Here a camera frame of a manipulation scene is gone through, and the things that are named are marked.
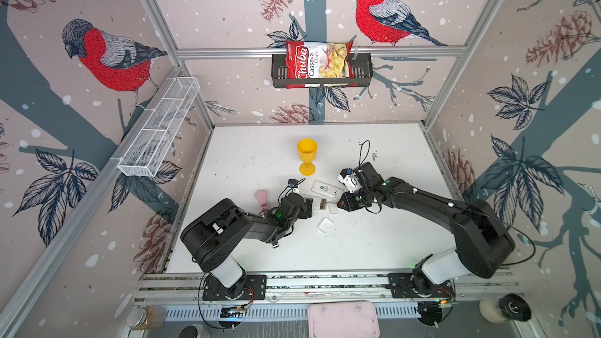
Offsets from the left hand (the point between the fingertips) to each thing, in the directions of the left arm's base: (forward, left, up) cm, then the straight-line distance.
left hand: (306, 201), depth 91 cm
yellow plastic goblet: (+18, -1, +10) cm, 21 cm away
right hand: (-5, -12, +3) cm, 13 cm away
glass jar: (-37, +43, +6) cm, 57 cm away
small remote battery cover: (-2, -11, -3) cm, 11 cm away
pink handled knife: (+3, +18, -1) cm, 18 cm away
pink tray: (-37, -10, 0) cm, 39 cm away
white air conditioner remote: (+6, -9, -1) cm, 11 cm away
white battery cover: (-8, -7, -3) cm, 11 cm away
